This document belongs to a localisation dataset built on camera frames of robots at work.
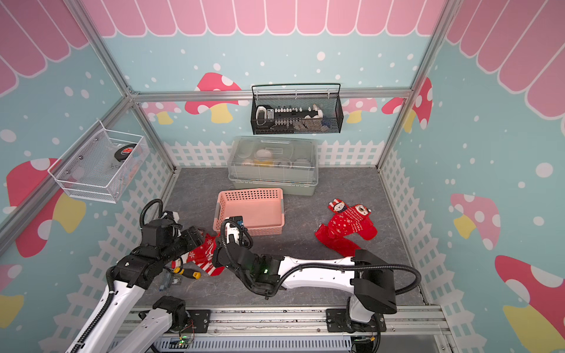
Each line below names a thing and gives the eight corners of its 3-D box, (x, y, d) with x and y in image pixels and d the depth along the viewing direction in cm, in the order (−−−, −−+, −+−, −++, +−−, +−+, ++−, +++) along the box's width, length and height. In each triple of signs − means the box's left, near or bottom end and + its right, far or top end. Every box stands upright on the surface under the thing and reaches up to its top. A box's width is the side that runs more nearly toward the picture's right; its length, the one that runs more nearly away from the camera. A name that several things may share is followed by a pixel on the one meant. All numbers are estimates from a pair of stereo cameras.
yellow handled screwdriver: (174, 273, 86) (171, 271, 84) (177, 266, 88) (175, 265, 86) (199, 280, 85) (197, 278, 83) (202, 273, 86) (201, 271, 84)
